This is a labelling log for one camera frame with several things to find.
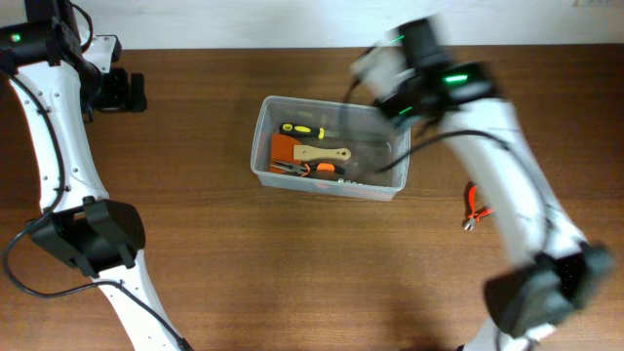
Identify clear plastic container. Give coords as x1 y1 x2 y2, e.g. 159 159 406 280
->
251 96 410 201

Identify metal file yellow black handle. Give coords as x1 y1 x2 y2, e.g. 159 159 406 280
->
278 123 387 141

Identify orange socket bit rail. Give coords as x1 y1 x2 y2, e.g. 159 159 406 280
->
316 177 364 189

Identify red diagonal cutters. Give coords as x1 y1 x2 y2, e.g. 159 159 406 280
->
463 182 493 231

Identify orange black needle-nose pliers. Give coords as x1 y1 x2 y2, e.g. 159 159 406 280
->
270 161 346 177

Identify orange scraper wooden handle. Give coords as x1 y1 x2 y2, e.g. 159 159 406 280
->
269 134 352 176

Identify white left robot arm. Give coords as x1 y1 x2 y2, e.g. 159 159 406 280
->
1 0 189 350

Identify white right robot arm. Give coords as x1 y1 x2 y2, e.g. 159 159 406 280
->
351 18 615 350

